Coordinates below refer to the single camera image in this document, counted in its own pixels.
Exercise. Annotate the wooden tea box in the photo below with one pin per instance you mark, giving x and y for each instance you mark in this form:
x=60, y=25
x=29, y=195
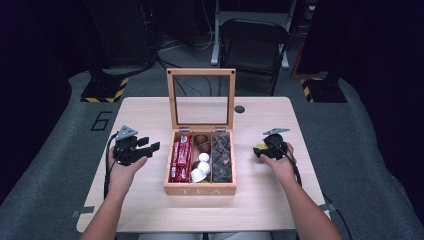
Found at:
x=200, y=190

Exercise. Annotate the grey tape strip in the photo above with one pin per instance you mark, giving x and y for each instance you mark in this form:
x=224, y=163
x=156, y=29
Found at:
x=330, y=207
x=83, y=211

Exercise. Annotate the black folding chair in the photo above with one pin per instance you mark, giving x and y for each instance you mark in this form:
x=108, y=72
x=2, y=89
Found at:
x=251, y=46

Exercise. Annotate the black stand with striped base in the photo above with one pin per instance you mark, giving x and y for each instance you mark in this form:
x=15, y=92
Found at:
x=103, y=88
x=325, y=90

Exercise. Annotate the yellow coffee capsule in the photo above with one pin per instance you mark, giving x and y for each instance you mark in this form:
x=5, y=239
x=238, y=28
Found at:
x=261, y=146

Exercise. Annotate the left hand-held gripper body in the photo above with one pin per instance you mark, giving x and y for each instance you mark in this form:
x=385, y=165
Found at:
x=128, y=150

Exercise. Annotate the dark computer cabinet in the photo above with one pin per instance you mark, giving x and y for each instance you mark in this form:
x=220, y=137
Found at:
x=126, y=33

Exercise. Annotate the black table grommet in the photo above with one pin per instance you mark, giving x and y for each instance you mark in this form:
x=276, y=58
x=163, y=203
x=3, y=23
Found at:
x=239, y=109

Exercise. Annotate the brown coffee capsule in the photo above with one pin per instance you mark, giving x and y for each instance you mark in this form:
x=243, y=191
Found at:
x=205, y=148
x=201, y=139

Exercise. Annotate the person's left hand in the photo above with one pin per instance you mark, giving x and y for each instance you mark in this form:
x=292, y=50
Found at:
x=121, y=176

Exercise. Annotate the red stick packet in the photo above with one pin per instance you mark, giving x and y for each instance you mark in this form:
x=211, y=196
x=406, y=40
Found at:
x=175, y=163
x=185, y=156

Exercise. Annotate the person's right hand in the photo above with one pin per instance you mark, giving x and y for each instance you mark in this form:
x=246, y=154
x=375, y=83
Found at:
x=283, y=168

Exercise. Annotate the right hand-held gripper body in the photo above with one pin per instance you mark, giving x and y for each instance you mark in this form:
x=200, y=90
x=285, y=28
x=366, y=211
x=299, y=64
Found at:
x=276, y=146

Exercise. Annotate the white coffee capsule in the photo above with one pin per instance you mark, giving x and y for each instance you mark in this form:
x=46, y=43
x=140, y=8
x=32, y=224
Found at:
x=200, y=173
x=204, y=157

